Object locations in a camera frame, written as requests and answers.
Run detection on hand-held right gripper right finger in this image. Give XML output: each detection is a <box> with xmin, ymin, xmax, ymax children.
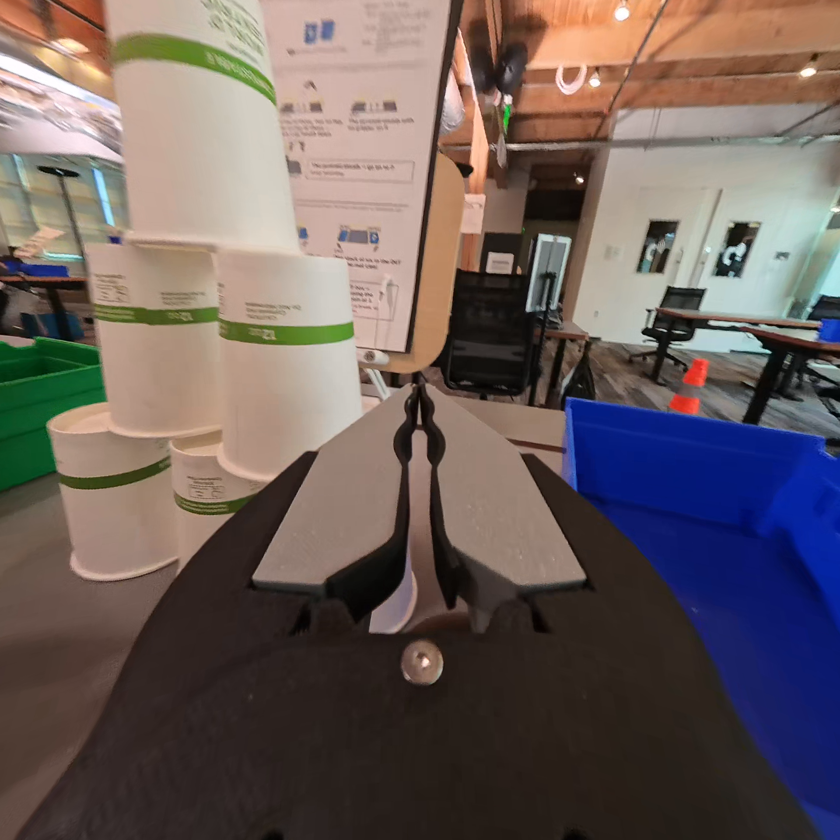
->
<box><xmin>416</xmin><ymin>386</ymin><xmax>587</xmax><ymax>634</ymax></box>

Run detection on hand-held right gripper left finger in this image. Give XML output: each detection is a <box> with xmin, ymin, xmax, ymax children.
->
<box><xmin>251</xmin><ymin>386</ymin><xmax>421</xmax><ymax>624</ymax></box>

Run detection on white paper cup green band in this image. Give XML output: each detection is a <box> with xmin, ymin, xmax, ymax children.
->
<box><xmin>47</xmin><ymin>402</ymin><xmax>181</xmax><ymax>581</ymax></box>
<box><xmin>369</xmin><ymin>551</ymin><xmax>417</xmax><ymax>634</ymax></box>
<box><xmin>105</xmin><ymin>0</ymin><xmax>304</xmax><ymax>256</ymax></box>
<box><xmin>169</xmin><ymin>433</ymin><xmax>270</xmax><ymax>572</ymax></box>
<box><xmin>85</xmin><ymin>241</ymin><xmax>224</xmax><ymax>437</ymax></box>
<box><xmin>213</xmin><ymin>249</ymin><xmax>365</xmax><ymax>483</ymax></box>

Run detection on white board stand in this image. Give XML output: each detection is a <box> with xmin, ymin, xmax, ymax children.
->
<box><xmin>356</xmin><ymin>348</ymin><xmax>396</xmax><ymax>403</ymax></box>

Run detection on black bag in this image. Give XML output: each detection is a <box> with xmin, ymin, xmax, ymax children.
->
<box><xmin>563</xmin><ymin>357</ymin><xmax>597</xmax><ymax>408</ymax></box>

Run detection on brown side table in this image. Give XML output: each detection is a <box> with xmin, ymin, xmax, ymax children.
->
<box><xmin>528</xmin><ymin>322</ymin><xmax>590</xmax><ymax>408</ymax></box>

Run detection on orange traffic cone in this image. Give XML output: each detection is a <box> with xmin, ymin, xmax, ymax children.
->
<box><xmin>668</xmin><ymin>357</ymin><xmax>711</xmax><ymax>416</ymax></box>

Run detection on large blue plastic bin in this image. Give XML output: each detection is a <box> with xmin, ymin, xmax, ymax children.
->
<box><xmin>563</xmin><ymin>397</ymin><xmax>840</xmax><ymax>840</ymax></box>

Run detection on black swivel office chair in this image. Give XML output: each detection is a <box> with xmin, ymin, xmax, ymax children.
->
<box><xmin>629</xmin><ymin>286</ymin><xmax>708</xmax><ymax>367</ymax></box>

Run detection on long wooden desk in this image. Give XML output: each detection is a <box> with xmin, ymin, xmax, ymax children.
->
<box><xmin>656</xmin><ymin>307</ymin><xmax>821</xmax><ymax>388</ymax></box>

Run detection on green plastic bin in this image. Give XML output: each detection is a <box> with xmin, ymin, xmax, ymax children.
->
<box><xmin>0</xmin><ymin>336</ymin><xmax>107</xmax><ymax>493</ymax></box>

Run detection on wooden desk black legs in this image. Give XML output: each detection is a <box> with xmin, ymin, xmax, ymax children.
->
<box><xmin>742</xmin><ymin>325</ymin><xmax>840</xmax><ymax>426</ymax></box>

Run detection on printed instruction sheet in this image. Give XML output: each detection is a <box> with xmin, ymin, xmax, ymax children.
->
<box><xmin>259</xmin><ymin>0</ymin><xmax>455</xmax><ymax>353</ymax></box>

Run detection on black floor lamp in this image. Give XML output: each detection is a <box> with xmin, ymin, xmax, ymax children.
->
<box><xmin>37</xmin><ymin>164</ymin><xmax>89</xmax><ymax>290</ymax></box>

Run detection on dark wall picture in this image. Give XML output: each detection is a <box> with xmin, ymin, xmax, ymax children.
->
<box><xmin>635</xmin><ymin>220</ymin><xmax>680</xmax><ymax>274</ymax></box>
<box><xmin>713</xmin><ymin>221</ymin><xmax>762</xmax><ymax>278</ymax></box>

